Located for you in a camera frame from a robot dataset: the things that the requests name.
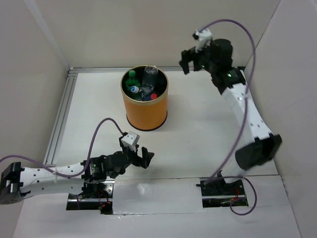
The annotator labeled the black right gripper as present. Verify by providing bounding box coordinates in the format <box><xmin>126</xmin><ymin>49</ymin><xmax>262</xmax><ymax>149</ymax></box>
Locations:
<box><xmin>178</xmin><ymin>40</ymin><xmax>217</xmax><ymax>75</ymax></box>

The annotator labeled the clear bottle without label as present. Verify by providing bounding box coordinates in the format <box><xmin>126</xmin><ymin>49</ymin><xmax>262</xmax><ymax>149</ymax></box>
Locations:
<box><xmin>142</xmin><ymin>65</ymin><xmax>159</xmax><ymax>95</ymax></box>

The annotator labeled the clear bottle red label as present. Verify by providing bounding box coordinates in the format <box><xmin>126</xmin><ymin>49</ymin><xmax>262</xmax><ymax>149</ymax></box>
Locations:
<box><xmin>150</xmin><ymin>93</ymin><xmax>158</xmax><ymax>100</ymax></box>

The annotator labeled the crushed green plastic bottle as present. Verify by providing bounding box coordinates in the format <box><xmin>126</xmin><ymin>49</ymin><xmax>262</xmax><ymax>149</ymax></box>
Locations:
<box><xmin>125</xmin><ymin>70</ymin><xmax>140</xmax><ymax>91</ymax></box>

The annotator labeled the small clear bottle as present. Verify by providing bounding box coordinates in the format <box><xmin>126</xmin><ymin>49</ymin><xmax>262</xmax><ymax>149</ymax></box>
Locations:
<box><xmin>130</xmin><ymin>85</ymin><xmax>143</xmax><ymax>97</ymax></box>

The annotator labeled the clear bottle blue label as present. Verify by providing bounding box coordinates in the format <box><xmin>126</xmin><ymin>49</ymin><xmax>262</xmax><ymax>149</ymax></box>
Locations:
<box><xmin>141</xmin><ymin>93</ymin><xmax>151</xmax><ymax>101</ymax></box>

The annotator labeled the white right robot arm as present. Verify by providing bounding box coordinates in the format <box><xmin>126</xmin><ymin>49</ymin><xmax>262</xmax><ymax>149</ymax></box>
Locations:
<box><xmin>179</xmin><ymin>37</ymin><xmax>282</xmax><ymax>194</ymax></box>

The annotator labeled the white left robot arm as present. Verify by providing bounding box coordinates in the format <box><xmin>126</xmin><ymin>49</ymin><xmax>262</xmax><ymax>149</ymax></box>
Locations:
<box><xmin>0</xmin><ymin>133</ymin><xmax>154</xmax><ymax>205</ymax></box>

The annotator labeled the orange cylindrical bin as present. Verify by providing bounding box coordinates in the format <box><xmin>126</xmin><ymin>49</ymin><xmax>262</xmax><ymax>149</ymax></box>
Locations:
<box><xmin>120</xmin><ymin>69</ymin><xmax>169</xmax><ymax>131</ymax></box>

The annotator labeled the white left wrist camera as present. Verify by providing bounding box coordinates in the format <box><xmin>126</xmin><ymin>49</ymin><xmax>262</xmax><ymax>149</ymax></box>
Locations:
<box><xmin>123</xmin><ymin>131</ymin><xmax>140</xmax><ymax>152</ymax></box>

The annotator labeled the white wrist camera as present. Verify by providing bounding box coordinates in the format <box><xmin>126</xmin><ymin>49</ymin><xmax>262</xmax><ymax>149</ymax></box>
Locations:
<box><xmin>193</xmin><ymin>28</ymin><xmax>212</xmax><ymax>53</ymax></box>
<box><xmin>123</xmin><ymin>131</ymin><xmax>140</xmax><ymax>152</ymax></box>

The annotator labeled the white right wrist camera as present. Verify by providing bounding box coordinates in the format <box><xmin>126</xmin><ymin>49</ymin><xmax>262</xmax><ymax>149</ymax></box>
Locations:
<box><xmin>193</xmin><ymin>28</ymin><xmax>212</xmax><ymax>53</ymax></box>

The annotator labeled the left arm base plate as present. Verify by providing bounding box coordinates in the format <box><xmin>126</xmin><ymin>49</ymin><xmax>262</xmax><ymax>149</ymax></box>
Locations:
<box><xmin>66</xmin><ymin>180</ymin><xmax>114</xmax><ymax>215</ymax></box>

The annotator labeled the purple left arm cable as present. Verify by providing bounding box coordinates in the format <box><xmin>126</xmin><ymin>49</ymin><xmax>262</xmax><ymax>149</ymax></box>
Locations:
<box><xmin>0</xmin><ymin>118</ymin><xmax>123</xmax><ymax>210</ymax></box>

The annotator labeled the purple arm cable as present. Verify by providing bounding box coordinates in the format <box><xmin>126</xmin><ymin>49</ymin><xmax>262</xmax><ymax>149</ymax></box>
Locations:
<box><xmin>0</xmin><ymin>118</ymin><xmax>123</xmax><ymax>210</ymax></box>
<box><xmin>204</xmin><ymin>19</ymin><xmax>258</xmax><ymax>216</ymax></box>

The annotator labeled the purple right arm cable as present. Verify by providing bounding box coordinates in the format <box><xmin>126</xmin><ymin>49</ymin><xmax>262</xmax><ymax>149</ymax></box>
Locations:
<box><xmin>204</xmin><ymin>19</ymin><xmax>258</xmax><ymax>216</ymax></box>

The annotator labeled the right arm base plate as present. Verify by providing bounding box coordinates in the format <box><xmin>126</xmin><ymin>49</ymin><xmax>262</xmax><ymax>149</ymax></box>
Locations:
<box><xmin>196</xmin><ymin>178</ymin><xmax>249</xmax><ymax>208</ymax></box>

